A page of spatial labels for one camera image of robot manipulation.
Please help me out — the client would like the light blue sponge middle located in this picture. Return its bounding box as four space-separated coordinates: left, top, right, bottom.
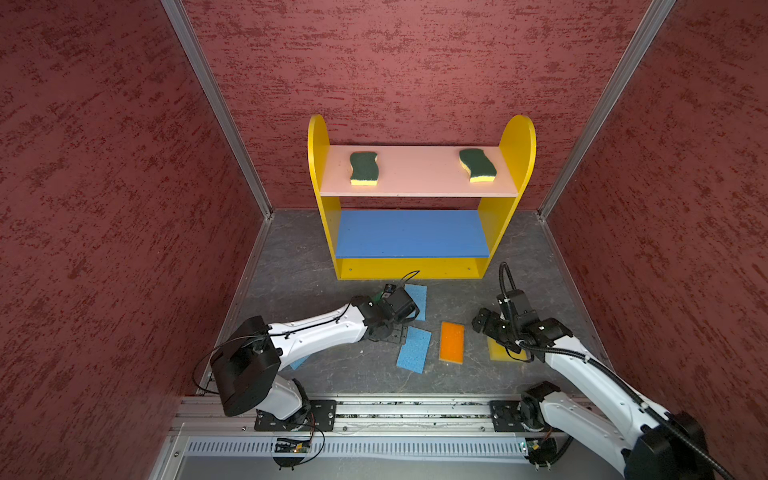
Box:
396 327 432 374

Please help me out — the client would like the aluminium mounting rail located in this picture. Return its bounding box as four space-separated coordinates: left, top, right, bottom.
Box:
170 394 637 436

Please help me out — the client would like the light blue sponge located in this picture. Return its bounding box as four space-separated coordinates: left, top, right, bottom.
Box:
396 327 432 374
290 356 309 370
405 284 427 321

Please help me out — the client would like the dark green wavy sponge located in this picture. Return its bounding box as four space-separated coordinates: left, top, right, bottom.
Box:
349 151 379 186
459 148 497 183

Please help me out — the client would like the pink upper shelf board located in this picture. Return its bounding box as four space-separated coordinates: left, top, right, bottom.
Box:
310 145 519 198

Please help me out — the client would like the yellow sponge right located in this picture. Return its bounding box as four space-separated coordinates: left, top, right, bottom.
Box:
487 338 529 363

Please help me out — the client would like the yellow wooden shelf unit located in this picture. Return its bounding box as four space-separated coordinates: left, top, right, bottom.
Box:
307 115 537 280

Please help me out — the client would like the aluminium corner profile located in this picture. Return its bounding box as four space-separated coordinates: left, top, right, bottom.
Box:
538 0 676 223
161 0 274 221

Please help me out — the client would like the blue lower shelf board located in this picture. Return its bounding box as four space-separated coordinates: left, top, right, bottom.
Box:
336 210 490 259

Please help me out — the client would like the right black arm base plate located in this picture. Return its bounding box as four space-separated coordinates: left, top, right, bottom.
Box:
489 400 545 433

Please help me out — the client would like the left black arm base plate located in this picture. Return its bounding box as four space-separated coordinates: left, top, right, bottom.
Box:
254 399 338 432

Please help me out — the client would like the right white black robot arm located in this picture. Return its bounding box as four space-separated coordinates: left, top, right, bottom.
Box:
472 290 721 479

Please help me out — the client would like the left aluminium corner profile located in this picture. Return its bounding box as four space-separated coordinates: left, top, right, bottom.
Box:
161 0 274 221

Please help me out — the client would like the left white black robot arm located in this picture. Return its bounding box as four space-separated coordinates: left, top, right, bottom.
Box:
209 284 420 429

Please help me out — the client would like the black corrugated cable conduit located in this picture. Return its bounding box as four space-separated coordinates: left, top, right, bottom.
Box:
498 261 739 480

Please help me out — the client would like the left small circuit board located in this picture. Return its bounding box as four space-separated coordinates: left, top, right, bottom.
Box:
274 438 312 456

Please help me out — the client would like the light blue sponge upper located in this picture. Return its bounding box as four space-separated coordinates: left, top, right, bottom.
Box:
405 284 427 321

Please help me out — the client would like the right aluminium corner profile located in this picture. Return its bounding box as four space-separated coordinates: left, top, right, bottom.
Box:
538 0 676 223

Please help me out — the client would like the light blue sponge left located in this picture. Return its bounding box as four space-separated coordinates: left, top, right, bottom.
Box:
290 356 309 370

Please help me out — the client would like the orange sponge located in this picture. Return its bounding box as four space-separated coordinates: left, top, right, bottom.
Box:
438 322 465 365

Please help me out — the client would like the white slotted cable duct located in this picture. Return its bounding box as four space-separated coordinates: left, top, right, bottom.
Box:
184 436 528 463

